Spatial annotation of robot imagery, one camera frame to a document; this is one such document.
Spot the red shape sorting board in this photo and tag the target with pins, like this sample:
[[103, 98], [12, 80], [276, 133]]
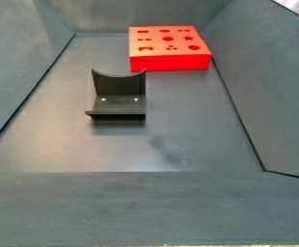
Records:
[[167, 48]]

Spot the black curved holder block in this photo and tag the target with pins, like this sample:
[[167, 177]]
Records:
[[119, 95]]

